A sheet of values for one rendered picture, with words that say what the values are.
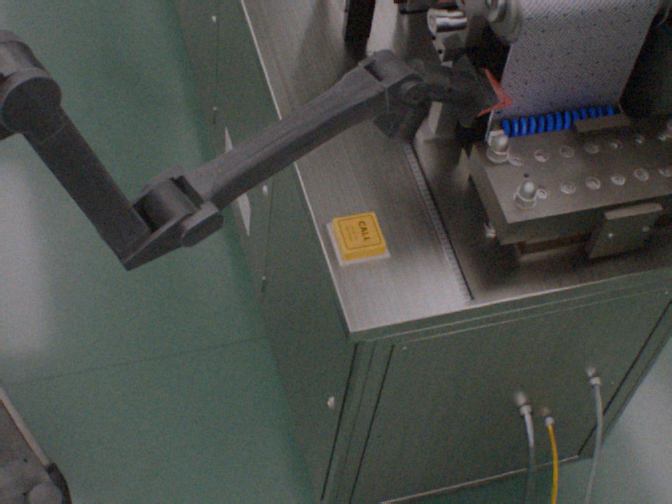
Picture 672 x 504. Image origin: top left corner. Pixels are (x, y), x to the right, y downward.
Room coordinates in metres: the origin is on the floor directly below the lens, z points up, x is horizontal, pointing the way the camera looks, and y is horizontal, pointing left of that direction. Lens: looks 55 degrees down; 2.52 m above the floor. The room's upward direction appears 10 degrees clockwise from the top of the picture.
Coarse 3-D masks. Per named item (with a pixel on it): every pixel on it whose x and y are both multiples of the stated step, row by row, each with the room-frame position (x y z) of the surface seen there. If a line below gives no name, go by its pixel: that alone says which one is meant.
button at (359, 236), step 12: (348, 216) 1.18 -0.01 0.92; (360, 216) 1.18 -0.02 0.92; (372, 216) 1.19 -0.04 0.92; (336, 228) 1.15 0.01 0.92; (348, 228) 1.16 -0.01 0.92; (360, 228) 1.16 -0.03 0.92; (372, 228) 1.16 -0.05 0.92; (336, 240) 1.14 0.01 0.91; (348, 240) 1.13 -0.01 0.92; (360, 240) 1.14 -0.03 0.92; (372, 240) 1.14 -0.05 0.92; (348, 252) 1.11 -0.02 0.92; (360, 252) 1.12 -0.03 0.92; (372, 252) 1.13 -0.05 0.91; (384, 252) 1.13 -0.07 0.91
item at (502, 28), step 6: (510, 0) 1.35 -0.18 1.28; (660, 0) 1.44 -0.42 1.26; (510, 6) 1.35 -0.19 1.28; (516, 6) 1.35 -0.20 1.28; (660, 6) 1.44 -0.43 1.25; (510, 12) 1.34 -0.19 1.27; (510, 18) 1.34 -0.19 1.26; (492, 24) 1.38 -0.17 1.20; (498, 24) 1.37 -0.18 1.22; (504, 24) 1.35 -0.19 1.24; (510, 24) 1.34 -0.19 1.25; (498, 30) 1.36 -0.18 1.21; (504, 30) 1.35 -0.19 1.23; (510, 30) 1.34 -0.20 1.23
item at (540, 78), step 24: (528, 48) 1.35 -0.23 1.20; (552, 48) 1.37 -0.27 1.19; (576, 48) 1.38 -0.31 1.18; (600, 48) 1.40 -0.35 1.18; (624, 48) 1.42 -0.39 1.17; (504, 72) 1.34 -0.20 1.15; (528, 72) 1.35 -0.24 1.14; (552, 72) 1.37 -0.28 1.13; (576, 72) 1.39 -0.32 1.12; (600, 72) 1.41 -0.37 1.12; (624, 72) 1.43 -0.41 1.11; (528, 96) 1.36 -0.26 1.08; (552, 96) 1.38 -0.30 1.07; (576, 96) 1.40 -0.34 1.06; (600, 96) 1.42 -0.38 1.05
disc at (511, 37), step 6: (516, 0) 1.35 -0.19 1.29; (522, 0) 1.34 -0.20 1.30; (522, 6) 1.34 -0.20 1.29; (516, 12) 1.34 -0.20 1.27; (522, 12) 1.33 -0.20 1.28; (516, 18) 1.34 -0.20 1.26; (522, 18) 1.33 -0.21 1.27; (516, 24) 1.34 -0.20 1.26; (492, 30) 1.39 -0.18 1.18; (516, 30) 1.33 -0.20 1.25; (498, 36) 1.37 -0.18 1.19; (504, 36) 1.36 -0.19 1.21; (510, 36) 1.34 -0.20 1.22; (516, 36) 1.33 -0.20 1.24; (504, 42) 1.35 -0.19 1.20; (510, 42) 1.34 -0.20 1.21
